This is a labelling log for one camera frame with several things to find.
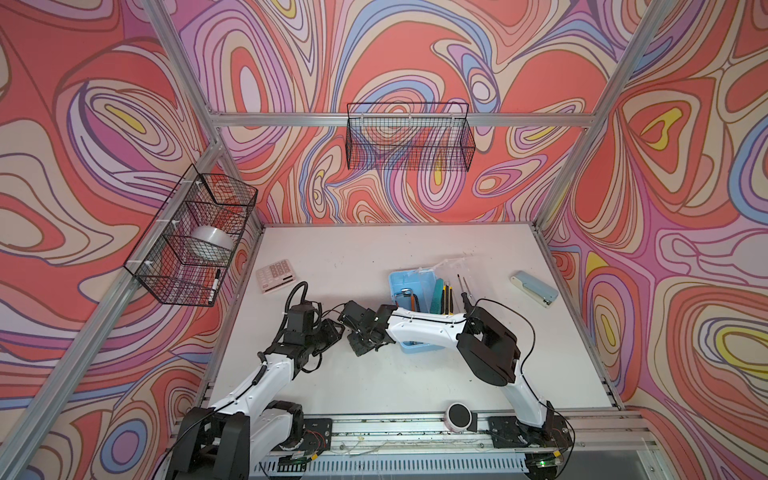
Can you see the black marker pen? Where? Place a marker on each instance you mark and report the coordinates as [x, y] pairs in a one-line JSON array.
[[214, 287]]

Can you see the clear toolbox lid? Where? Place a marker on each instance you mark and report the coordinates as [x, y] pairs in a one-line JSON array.
[[464, 276]]

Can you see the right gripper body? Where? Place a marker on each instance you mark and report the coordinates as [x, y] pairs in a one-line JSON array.
[[360, 343]]

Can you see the aluminium front rail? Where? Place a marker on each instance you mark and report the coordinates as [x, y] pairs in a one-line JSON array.
[[426, 432]]

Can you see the yellow black utility knife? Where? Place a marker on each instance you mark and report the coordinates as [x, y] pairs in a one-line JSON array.
[[447, 298]]

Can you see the left black wire basket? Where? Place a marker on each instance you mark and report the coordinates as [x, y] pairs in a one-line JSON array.
[[161, 262]]

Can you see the black wire basket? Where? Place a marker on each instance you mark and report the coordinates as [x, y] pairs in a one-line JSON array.
[[409, 136], [161, 262]]

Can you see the light blue plastic toolbox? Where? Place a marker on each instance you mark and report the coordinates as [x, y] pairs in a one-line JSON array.
[[413, 289]]

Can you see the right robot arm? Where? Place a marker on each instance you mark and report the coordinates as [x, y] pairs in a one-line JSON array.
[[486, 345]]

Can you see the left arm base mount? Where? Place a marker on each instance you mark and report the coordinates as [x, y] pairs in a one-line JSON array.
[[315, 438]]

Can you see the white tape roll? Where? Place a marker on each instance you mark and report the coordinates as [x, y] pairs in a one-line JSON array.
[[210, 245]]

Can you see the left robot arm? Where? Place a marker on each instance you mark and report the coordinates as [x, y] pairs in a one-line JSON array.
[[225, 439]]

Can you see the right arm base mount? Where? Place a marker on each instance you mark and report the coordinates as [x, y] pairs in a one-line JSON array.
[[509, 432]]

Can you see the teal utility knife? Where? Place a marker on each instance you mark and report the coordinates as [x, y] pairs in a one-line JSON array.
[[436, 305]]

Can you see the grey blue stapler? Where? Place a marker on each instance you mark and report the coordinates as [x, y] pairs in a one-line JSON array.
[[539, 291]]

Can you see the round black white knob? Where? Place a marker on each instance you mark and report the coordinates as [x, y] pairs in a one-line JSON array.
[[457, 417]]

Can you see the back black wire basket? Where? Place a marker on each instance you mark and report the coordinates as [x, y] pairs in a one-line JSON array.
[[409, 136]]

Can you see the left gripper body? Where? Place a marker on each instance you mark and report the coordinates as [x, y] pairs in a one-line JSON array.
[[319, 338]]

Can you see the clear handled screwdriver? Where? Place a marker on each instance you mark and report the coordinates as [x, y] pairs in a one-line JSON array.
[[468, 291]]

